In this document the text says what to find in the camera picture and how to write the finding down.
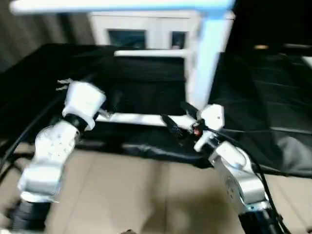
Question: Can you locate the white plastic table top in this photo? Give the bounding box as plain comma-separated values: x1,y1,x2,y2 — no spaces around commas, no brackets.
184,0,237,113

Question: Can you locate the black mat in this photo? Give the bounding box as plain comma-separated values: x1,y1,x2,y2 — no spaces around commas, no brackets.
0,42,312,179

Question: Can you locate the white low cabinet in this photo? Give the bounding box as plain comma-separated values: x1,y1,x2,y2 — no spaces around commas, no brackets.
88,11,236,52

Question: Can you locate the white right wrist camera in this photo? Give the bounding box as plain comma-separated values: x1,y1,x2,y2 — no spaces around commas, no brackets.
194,103,225,152

